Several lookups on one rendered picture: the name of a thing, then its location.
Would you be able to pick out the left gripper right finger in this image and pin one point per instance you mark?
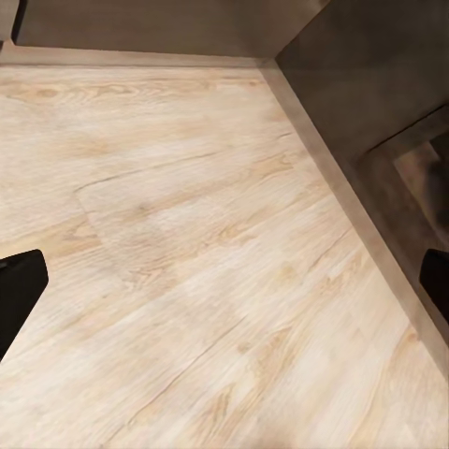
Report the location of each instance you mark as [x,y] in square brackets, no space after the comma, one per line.
[434,276]

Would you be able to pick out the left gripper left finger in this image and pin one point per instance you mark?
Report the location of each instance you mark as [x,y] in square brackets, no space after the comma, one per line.
[23,277]

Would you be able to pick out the oven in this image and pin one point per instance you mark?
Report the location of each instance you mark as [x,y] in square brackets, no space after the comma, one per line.
[413,168]

